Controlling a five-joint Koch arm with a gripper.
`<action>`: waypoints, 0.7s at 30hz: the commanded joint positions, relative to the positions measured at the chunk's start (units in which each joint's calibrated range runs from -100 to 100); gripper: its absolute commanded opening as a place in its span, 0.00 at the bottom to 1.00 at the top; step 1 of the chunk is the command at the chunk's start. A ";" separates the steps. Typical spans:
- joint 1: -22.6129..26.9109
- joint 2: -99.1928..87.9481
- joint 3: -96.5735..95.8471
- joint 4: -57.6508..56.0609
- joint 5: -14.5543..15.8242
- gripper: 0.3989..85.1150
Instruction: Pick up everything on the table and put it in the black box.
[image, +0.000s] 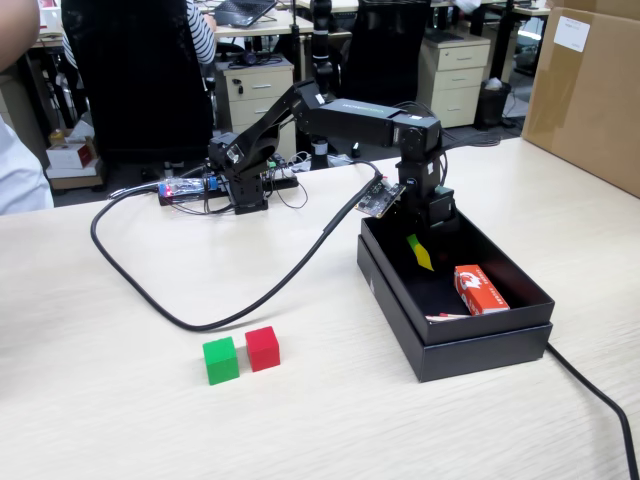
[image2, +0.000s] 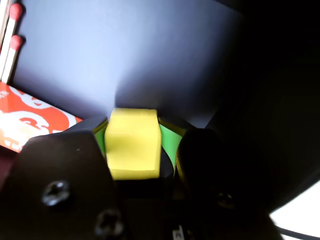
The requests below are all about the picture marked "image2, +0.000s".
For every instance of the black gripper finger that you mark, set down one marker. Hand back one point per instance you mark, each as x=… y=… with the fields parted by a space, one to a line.
x=55 y=162
x=212 y=175

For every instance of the yellow wooden cube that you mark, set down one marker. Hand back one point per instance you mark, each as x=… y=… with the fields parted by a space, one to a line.
x=132 y=145

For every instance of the black cardboard box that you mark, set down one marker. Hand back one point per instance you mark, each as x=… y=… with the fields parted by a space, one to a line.
x=125 y=50

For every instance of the red matchbox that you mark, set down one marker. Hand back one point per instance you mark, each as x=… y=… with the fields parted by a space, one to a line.
x=30 y=117

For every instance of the red tipped wooden match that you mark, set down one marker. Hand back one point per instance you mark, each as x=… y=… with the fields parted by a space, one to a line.
x=3 y=15
x=17 y=11
x=17 y=42

